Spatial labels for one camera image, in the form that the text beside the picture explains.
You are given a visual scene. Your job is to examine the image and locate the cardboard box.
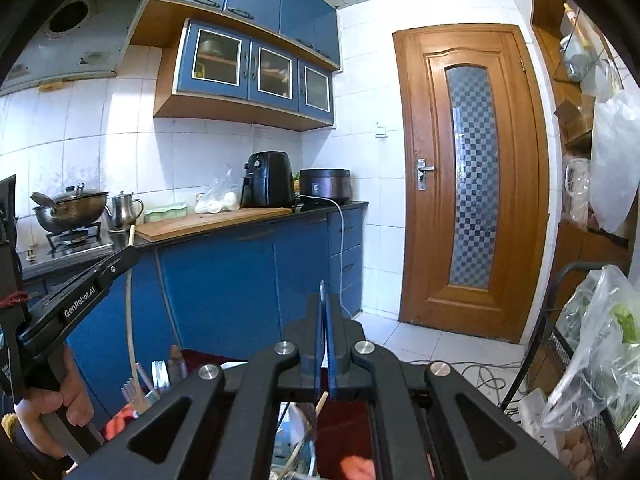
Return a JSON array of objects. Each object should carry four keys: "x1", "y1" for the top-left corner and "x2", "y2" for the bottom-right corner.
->
[{"x1": 552, "y1": 97, "x2": 596, "y2": 143}]

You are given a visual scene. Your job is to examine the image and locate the pale chopstick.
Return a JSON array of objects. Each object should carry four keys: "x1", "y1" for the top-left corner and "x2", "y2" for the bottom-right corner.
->
[{"x1": 124, "y1": 225, "x2": 138, "y2": 382}]

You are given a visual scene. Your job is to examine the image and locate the metal door handle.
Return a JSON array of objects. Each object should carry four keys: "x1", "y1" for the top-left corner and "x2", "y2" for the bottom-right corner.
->
[{"x1": 416, "y1": 157, "x2": 436, "y2": 191}]

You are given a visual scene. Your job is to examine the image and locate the steel fork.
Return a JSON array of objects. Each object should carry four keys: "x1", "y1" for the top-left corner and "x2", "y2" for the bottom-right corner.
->
[{"x1": 151, "y1": 360, "x2": 172, "y2": 392}]

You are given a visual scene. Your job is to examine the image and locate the dark rice cooker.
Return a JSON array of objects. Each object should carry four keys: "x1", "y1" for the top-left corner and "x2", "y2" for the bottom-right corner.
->
[{"x1": 298, "y1": 168, "x2": 352, "y2": 206}]

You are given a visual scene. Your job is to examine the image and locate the green tissue box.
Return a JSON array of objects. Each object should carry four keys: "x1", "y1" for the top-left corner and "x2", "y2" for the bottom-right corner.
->
[{"x1": 142, "y1": 202, "x2": 189, "y2": 224}]

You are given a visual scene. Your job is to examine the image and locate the person's left hand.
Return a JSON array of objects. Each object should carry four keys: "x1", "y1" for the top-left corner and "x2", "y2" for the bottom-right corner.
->
[{"x1": 12, "y1": 347, "x2": 96, "y2": 458}]

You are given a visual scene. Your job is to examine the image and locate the wooden cutting board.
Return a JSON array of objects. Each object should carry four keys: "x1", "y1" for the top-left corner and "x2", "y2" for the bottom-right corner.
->
[{"x1": 135, "y1": 205, "x2": 296, "y2": 242}]

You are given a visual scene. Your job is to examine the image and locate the gas stove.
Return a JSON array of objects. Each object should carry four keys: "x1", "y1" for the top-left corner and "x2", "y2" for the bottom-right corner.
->
[{"x1": 22, "y1": 222, "x2": 116, "y2": 263}]

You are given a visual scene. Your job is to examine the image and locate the clear plastic bag with buns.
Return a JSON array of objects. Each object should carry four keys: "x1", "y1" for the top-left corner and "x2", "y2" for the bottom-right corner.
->
[{"x1": 194, "y1": 165, "x2": 240, "y2": 214}]

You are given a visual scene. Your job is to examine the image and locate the black wire rack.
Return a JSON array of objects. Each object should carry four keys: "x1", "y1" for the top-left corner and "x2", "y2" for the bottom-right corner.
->
[{"x1": 500, "y1": 260, "x2": 640, "y2": 476}]

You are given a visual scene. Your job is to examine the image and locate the white power strip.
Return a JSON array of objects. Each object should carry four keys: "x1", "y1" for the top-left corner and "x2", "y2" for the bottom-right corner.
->
[{"x1": 517, "y1": 387, "x2": 561, "y2": 456}]

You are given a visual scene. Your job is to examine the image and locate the white plastic fork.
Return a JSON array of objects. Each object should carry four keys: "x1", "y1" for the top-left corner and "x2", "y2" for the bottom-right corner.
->
[{"x1": 121, "y1": 365, "x2": 161, "y2": 413}]

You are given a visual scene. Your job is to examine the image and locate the grey range hood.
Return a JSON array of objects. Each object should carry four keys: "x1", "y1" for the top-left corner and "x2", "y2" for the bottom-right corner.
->
[{"x1": 0, "y1": 0, "x2": 151, "y2": 96}]

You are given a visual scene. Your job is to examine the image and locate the steel wok with lid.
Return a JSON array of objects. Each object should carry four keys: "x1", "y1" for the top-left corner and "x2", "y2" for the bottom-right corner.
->
[{"x1": 30, "y1": 185, "x2": 110, "y2": 235}]

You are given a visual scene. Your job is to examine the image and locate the clear bag with vegetables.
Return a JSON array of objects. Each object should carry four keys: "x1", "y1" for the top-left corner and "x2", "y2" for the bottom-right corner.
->
[{"x1": 542, "y1": 265, "x2": 640, "y2": 431}]

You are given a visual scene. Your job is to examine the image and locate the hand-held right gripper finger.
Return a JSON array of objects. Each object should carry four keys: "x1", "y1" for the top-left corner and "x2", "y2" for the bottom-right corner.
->
[
  {"x1": 65, "y1": 280, "x2": 326, "y2": 480},
  {"x1": 324, "y1": 292, "x2": 576, "y2": 480}
]

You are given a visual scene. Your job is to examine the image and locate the white hanging plastic bag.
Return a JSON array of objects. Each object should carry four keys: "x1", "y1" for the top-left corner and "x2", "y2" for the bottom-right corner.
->
[{"x1": 589, "y1": 90, "x2": 640, "y2": 233}]

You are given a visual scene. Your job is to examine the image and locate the orange container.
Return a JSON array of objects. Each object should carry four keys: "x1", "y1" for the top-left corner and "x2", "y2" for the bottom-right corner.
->
[{"x1": 102, "y1": 404, "x2": 146, "y2": 441}]

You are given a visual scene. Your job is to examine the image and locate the wooden handled utensil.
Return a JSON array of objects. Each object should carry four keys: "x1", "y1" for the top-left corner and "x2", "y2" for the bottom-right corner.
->
[{"x1": 169, "y1": 345, "x2": 188, "y2": 383}]

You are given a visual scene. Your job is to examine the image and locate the eggs in wire basket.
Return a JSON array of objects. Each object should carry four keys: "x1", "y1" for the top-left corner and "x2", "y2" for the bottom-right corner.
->
[{"x1": 555, "y1": 430, "x2": 596, "y2": 478}]

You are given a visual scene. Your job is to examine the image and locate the blue lower kitchen cabinets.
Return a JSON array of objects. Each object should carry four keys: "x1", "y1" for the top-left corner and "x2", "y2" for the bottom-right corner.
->
[{"x1": 15, "y1": 202, "x2": 368, "y2": 426}]

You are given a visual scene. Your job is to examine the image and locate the wooden chopstick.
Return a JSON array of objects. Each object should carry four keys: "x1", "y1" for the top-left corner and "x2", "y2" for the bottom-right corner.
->
[{"x1": 277, "y1": 391, "x2": 330, "y2": 480}]

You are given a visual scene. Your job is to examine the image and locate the white power cable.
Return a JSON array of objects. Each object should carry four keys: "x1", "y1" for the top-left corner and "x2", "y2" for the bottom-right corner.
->
[{"x1": 320, "y1": 195, "x2": 353, "y2": 318}]

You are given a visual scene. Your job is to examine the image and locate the steel kettle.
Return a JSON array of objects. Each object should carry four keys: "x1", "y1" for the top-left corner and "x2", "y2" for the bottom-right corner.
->
[{"x1": 106, "y1": 191, "x2": 144, "y2": 231}]

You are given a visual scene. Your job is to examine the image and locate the wooden door with glass panel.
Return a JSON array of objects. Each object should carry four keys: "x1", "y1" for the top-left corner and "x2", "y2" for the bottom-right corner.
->
[{"x1": 392, "y1": 24, "x2": 551, "y2": 343}]

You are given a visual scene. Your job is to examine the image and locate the wooden shelf unit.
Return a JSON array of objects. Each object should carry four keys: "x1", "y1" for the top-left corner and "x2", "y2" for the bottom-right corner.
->
[{"x1": 530, "y1": 0, "x2": 640, "y2": 261}]

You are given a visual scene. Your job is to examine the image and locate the black air fryer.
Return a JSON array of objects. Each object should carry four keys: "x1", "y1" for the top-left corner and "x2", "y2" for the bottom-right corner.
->
[{"x1": 240, "y1": 151, "x2": 296, "y2": 209}]

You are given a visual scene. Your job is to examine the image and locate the pale bags on shelf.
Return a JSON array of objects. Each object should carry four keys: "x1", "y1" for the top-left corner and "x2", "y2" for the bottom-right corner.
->
[{"x1": 562, "y1": 157, "x2": 593, "y2": 228}]

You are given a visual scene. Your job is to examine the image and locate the tangled floor cables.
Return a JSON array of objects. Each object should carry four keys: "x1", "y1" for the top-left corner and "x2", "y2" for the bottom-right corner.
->
[{"x1": 410, "y1": 360, "x2": 526, "y2": 411}]

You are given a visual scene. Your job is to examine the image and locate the blue glass-door wall cabinet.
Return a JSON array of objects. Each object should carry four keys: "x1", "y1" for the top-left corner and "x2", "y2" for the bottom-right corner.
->
[{"x1": 153, "y1": 17, "x2": 335, "y2": 132}]

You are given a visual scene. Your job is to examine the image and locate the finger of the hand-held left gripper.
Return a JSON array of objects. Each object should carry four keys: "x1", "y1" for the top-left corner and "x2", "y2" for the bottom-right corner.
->
[{"x1": 95, "y1": 245, "x2": 140, "y2": 293}]

